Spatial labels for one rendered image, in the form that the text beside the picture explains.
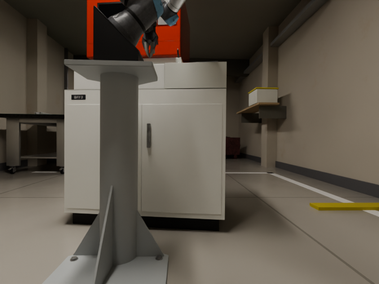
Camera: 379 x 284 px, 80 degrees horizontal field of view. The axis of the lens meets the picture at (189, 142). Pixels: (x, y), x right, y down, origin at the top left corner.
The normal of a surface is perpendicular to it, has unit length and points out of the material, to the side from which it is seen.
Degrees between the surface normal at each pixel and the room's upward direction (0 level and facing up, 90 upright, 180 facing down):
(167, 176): 90
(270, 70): 90
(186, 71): 90
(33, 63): 90
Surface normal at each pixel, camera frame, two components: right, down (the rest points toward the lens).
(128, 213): 0.69, 0.02
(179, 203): -0.10, 0.01
